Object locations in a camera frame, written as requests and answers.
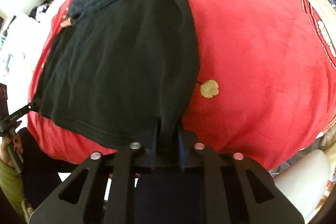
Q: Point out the black long sleeve shirt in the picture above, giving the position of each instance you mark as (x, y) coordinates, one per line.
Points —
(121, 71)

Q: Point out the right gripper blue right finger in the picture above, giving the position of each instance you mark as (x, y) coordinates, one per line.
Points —
(182, 146)

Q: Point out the person's left hand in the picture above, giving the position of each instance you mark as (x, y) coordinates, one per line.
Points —
(11, 144)

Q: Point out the white drawer cabinet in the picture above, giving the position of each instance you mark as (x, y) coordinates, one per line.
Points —
(19, 44)

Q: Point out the green sleeve forearm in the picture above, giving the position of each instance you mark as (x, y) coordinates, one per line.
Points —
(12, 186)

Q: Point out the red floral blanket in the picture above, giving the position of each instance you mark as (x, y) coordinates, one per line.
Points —
(265, 86)

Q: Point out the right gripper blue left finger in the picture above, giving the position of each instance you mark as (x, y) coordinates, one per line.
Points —
(153, 149)

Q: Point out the dark clothes pile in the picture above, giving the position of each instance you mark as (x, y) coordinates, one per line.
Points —
(38, 12)

